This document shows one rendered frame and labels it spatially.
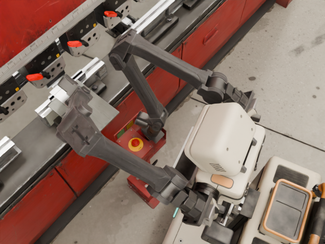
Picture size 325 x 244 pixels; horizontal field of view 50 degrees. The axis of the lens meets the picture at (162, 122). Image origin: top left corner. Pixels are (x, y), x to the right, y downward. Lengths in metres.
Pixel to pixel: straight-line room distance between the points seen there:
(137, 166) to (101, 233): 1.44
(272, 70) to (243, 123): 1.89
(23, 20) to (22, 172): 0.71
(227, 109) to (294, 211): 0.62
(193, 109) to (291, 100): 0.77
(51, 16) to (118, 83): 0.59
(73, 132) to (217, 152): 0.42
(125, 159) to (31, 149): 0.79
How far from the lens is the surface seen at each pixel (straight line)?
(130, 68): 1.35
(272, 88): 2.91
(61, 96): 1.63
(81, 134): 0.92
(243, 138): 1.14
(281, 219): 1.55
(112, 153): 0.94
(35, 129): 1.73
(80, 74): 1.68
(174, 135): 2.58
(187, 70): 1.28
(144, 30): 1.88
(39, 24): 1.30
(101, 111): 1.56
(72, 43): 1.40
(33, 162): 1.67
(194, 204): 1.16
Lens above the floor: 2.35
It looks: 63 degrees down
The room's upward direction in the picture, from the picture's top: straight up
